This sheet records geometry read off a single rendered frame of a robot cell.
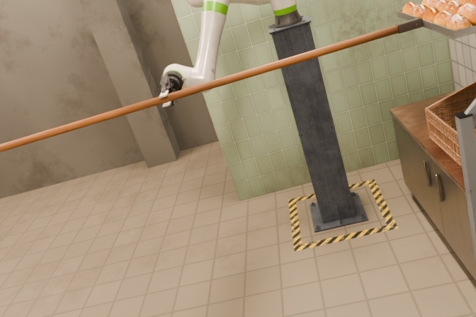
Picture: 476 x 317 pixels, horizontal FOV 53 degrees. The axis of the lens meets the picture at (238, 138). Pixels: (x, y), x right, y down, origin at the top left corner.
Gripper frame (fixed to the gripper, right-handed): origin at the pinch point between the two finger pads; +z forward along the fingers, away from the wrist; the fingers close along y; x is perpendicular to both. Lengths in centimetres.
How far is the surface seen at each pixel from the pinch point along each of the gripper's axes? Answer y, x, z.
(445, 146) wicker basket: 58, -105, -10
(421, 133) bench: 62, -104, -35
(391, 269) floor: 120, -72, -14
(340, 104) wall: 70, -82, -124
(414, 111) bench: 62, -110, -63
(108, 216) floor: 120, 115, -159
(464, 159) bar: 39, -94, 37
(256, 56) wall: 23, -37, -125
